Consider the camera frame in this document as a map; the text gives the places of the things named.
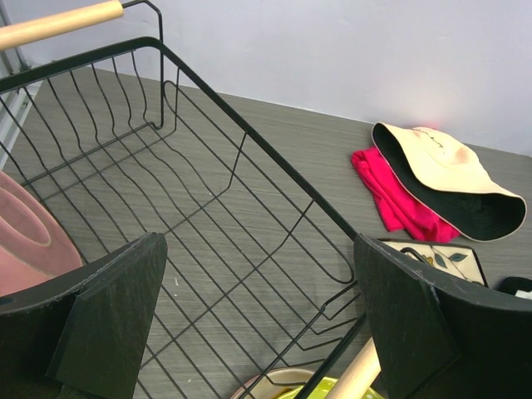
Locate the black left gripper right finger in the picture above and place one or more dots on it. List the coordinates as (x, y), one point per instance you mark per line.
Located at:
(439, 336)

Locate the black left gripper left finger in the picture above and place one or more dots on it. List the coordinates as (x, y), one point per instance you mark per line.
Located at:
(83, 334)

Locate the cream flower square plate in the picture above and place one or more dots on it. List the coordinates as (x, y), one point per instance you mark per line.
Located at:
(458, 260)

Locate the green dotted round plate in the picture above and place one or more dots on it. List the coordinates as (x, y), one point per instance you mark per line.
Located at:
(324, 387)

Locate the zebra striped blanket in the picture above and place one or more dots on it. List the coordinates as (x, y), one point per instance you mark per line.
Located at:
(516, 286)

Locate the pink dotted round plate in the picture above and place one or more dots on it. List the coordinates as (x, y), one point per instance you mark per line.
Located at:
(34, 247)

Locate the red folded cloth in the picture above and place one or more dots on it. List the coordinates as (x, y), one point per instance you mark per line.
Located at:
(398, 209)

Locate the beige black bucket hat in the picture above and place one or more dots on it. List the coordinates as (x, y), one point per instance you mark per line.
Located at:
(448, 178)

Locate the black wire dish rack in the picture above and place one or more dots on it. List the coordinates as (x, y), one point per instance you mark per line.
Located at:
(123, 139)

